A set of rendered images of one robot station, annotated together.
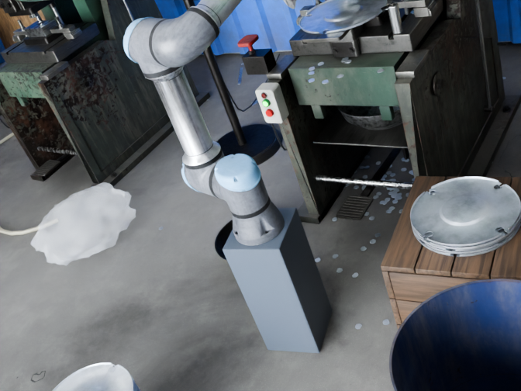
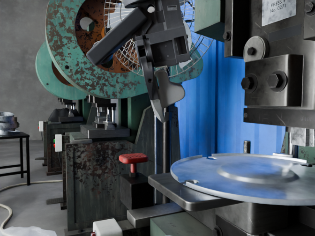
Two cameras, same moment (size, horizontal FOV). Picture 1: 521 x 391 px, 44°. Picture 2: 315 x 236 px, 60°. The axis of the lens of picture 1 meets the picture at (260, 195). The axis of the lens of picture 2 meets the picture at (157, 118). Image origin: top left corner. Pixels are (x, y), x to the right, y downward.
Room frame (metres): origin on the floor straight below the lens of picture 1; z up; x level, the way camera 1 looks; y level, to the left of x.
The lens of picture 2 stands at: (1.50, -0.48, 0.90)
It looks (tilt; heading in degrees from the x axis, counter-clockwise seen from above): 3 degrees down; 22
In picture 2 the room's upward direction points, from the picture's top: straight up
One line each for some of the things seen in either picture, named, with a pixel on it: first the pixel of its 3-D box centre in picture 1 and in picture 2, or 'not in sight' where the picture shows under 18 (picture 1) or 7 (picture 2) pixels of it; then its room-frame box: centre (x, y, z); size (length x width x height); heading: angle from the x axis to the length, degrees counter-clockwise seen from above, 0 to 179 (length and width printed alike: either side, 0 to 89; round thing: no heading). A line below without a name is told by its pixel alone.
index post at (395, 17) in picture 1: (395, 17); not in sight; (1.87, -0.59, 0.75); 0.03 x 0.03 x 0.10; 47
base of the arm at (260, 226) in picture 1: (254, 215); not in sight; (1.51, 0.04, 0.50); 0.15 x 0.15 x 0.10
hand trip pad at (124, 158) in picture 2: (250, 48); (133, 169); (2.14, -0.15, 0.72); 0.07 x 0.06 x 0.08; 137
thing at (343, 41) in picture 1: (341, 37); (232, 214); (1.95, -0.43, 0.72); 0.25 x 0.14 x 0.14; 137
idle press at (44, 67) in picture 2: not in sight; (93, 103); (4.70, 1.78, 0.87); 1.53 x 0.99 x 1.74; 140
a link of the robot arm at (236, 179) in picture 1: (239, 182); not in sight; (1.51, 0.04, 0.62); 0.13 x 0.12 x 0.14; 34
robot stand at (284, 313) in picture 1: (281, 282); not in sight; (1.51, 0.04, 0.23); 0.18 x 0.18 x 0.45; 59
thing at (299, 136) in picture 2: not in sight; (304, 135); (2.07, -0.54, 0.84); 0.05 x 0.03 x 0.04; 47
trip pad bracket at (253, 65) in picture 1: (263, 74); (136, 210); (2.13, -0.17, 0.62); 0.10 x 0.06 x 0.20; 47
